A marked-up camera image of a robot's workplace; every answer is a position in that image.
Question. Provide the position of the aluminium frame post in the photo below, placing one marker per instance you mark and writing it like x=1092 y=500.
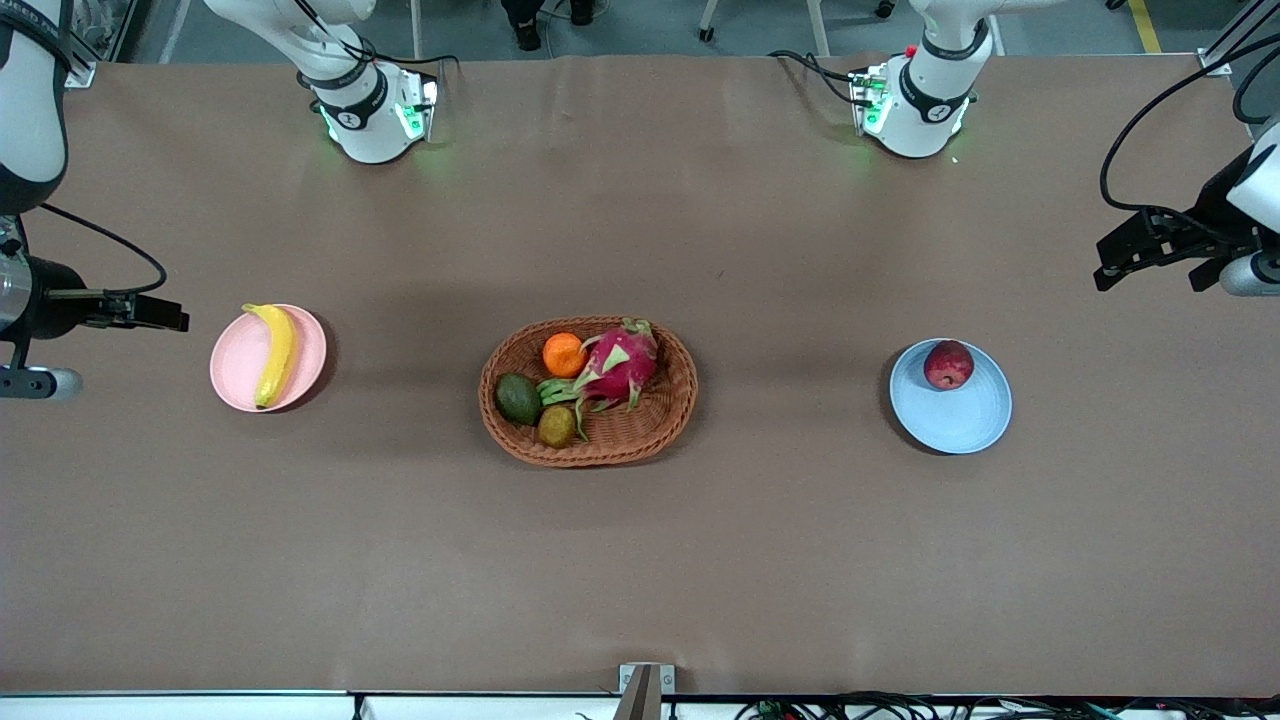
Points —
x=1215 y=62
x=82 y=72

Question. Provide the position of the left gripper grey-white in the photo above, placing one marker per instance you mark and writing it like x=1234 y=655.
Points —
x=1210 y=207

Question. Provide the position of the right gripper grey-white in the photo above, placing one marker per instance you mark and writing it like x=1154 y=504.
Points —
x=50 y=296

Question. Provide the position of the white table edge rail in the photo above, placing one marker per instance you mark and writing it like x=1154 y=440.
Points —
x=200 y=708

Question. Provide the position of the metal frame bracket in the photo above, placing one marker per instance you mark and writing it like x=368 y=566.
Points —
x=645 y=695

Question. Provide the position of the pink dragon fruit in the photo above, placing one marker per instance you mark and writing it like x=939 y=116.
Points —
x=622 y=365

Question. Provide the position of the black shoe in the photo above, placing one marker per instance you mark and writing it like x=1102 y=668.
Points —
x=525 y=30
x=582 y=12

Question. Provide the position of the pink plate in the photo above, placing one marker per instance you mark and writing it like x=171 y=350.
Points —
x=235 y=370

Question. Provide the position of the white chair base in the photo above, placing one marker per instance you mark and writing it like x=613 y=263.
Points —
x=818 y=30

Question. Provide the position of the brown table cover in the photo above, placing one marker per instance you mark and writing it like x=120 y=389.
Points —
x=640 y=580

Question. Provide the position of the dark green avocado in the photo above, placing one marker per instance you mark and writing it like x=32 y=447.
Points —
x=518 y=399

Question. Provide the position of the light blue plate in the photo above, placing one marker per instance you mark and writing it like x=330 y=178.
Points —
x=950 y=420

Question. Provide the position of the yellow banana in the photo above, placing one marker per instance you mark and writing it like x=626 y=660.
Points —
x=278 y=360

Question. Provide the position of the orange mandarin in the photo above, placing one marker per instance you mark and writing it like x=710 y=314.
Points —
x=563 y=354

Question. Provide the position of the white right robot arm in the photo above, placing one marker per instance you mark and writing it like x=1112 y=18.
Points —
x=30 y=100

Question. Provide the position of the dark red apple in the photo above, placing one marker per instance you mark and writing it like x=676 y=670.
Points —
x=948 y=365

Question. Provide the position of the brown-green kiwi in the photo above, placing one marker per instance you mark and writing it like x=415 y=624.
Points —
x=556 y=427

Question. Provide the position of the brown woven wicker basket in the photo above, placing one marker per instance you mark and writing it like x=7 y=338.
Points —
x=640 y=430

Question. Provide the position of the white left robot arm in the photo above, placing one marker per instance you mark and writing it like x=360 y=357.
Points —
x=930 y=90

